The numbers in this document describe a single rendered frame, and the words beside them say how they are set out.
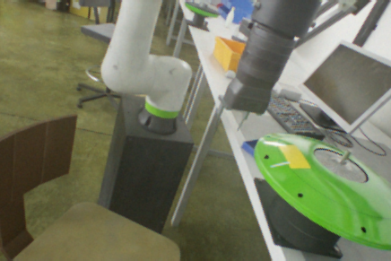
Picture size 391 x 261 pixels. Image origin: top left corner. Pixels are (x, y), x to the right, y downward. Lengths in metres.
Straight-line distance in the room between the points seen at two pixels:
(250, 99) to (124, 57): 0.46
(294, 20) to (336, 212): 0.29
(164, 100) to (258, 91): 0.53
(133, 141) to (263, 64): 0.62
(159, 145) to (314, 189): 0.63
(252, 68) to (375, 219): 0.30
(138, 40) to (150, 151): 0.38
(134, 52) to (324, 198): 0.61
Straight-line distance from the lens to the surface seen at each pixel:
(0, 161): 0.77
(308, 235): 0.63
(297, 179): 0.53
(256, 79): 0.50
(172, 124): 1.05
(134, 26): 0.85
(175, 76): 0.96
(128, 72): 0.89
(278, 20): 0.47
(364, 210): 0.55
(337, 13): 0.95
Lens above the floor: 1.32
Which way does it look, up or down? 26 degrees down
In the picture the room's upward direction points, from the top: 21 degrees clockwise
